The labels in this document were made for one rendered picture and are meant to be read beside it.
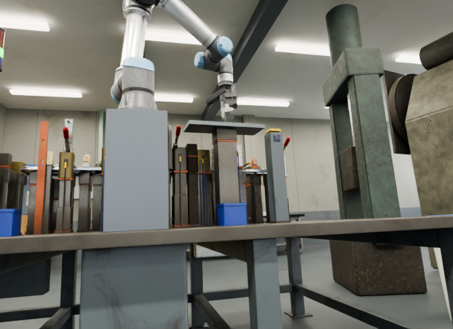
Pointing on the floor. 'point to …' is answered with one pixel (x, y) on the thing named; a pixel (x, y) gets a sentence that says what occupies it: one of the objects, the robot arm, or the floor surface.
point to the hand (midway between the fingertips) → (223, 123)
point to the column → (134, 288)
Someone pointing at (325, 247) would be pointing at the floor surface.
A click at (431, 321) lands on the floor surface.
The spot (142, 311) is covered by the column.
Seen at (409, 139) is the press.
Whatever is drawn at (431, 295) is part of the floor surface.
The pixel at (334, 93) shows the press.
